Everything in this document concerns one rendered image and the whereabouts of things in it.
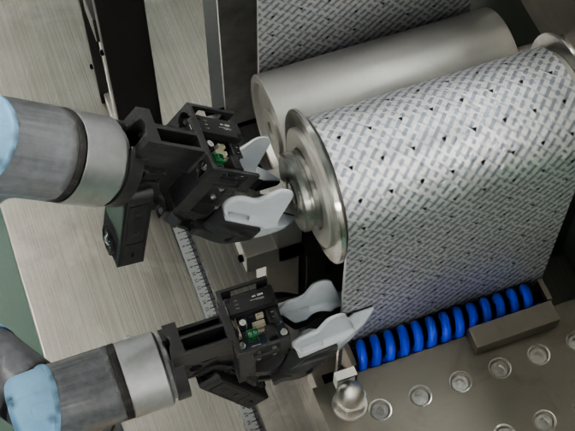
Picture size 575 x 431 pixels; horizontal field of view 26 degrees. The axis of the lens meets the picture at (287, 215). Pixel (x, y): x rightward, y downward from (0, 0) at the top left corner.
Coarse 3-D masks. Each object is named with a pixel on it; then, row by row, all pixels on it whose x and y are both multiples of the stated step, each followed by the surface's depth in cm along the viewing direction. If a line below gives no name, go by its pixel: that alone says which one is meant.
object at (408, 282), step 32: (480, 224) 118; (512, 224) 120; (544, 224) 123; (384, 256) 116; (416, 256) 119; (448, 256) 121; (480, 256) 124; (512, 256) 127; (544, 256) 130; (352, 288) 120; (384, 288) 122; (416, 288) 125; (448, 288) 128; (480, 288) 131; (384, 320) 129; (416, 320) 132
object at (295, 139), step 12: (564, 60) 114; (288, 132) 114; (300, 132) 111; (288, 144) 116; (300, 144) 111; (312, 156) 109; (312, 168) 109; (324, 192) 108; (324, 204) 109; (324, 216) 110; (324, 228) 112; (324, 240) 113
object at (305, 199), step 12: (288, 156) 112; (300, 156) 111; (288, 168) 111; (300, 168) 111; (288, 180) 115; (300, 180) 110; (312, 180) 110; (300, 192) 110; (312, 192) 110; (288, 204) 117; (300, 204) 111; (312, 204) 110; (300, 216) 113; (312, 216) 111; (300, 228) 114; (312, 228) 113
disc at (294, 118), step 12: (288, 120) 115; (300, 120) 110; (312, 132) 108; (312, 144) 108; (324, 156) 107; (324, 168) 107; (324, 180) 108; (336, 192) 107; (336, 204) 107; (336, 216) 108; (336, 228) 109; (336, 240) 111; (324, 252) 117; (336, 252) 112
